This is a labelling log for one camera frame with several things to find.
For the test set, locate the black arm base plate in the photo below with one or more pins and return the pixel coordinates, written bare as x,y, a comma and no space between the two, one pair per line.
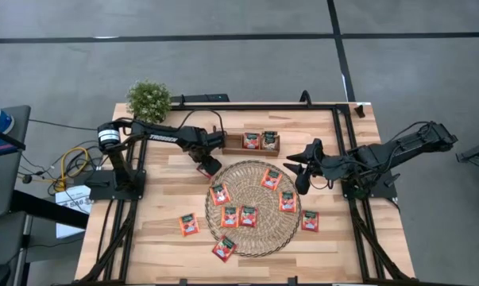
386,190
104,190

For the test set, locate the black power strip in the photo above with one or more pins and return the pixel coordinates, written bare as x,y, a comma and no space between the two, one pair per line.
201,98

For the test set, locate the black frame bracket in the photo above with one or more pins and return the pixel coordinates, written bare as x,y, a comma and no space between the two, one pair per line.
182,282
292,281

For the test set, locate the green potted plant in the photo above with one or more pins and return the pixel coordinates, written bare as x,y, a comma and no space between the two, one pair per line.
148,102

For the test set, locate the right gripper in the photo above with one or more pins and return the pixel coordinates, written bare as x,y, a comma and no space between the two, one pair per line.
328,167

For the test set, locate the grey side desk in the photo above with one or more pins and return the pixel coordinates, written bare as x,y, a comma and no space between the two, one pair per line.
5,186
1,242

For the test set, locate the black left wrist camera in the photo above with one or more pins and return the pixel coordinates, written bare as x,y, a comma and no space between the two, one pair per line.
212,166

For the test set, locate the red tea packet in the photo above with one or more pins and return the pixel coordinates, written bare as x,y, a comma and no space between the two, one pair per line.
310,221
224,248
251,140
202,172
248,216

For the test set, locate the white paper sheet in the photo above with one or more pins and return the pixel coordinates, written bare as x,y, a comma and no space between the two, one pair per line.
66,230

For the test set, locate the orange tea packet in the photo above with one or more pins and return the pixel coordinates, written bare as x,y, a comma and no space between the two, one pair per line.
229,216
220,194
189,224
271,179
287,202

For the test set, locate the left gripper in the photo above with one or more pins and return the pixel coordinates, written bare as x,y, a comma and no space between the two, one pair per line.
204,154

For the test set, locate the wooden three-compartment tray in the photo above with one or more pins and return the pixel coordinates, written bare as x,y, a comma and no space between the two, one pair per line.
233,147

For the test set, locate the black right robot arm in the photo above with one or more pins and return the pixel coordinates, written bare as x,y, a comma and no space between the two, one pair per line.
402,149

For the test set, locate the beige tea packet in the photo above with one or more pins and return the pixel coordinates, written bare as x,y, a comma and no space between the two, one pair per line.
269,141

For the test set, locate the black desk bar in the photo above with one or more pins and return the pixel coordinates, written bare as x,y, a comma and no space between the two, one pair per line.
44,208

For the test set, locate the small black clip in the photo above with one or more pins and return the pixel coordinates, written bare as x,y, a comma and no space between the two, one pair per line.
359,111

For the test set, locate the round woven placemat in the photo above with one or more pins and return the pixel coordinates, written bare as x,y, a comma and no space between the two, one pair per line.
263,238

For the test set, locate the black arched clamp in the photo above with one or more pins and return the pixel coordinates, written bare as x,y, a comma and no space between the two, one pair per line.
306,92

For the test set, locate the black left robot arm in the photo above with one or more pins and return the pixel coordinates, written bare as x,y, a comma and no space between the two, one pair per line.
163,137

